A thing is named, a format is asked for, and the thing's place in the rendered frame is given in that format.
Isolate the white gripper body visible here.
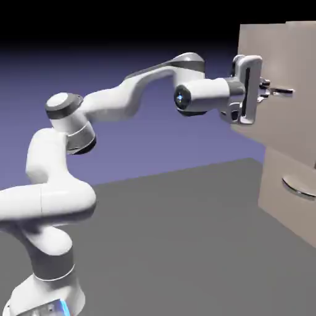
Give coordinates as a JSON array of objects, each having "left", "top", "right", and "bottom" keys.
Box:
[{"left": 233, "top": 54, "right": 263, "bottom": 125}]

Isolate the straight dark metal handle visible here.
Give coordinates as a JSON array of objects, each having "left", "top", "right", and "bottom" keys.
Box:
[{"left": 269, "top": 87, "right": 295, "bottom": 96}]

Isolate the beige drawer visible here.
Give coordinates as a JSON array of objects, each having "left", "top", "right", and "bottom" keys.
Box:
[
  {"left": 257, "top": 147, "right": 316, "bottom": 248},
  {"left": 230, "top": 23, "right": 316, "bottom": 170}
]

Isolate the beige cabinet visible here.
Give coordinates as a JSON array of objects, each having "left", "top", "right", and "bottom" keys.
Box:
[{"left": 230, "top": 20, "right": 316, "bottom": 248}]

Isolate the beige drawer front, curved handle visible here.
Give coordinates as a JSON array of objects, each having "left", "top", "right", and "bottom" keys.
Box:
[{"left": 257, "top": 147, "right": 316, "bottom": 248}]

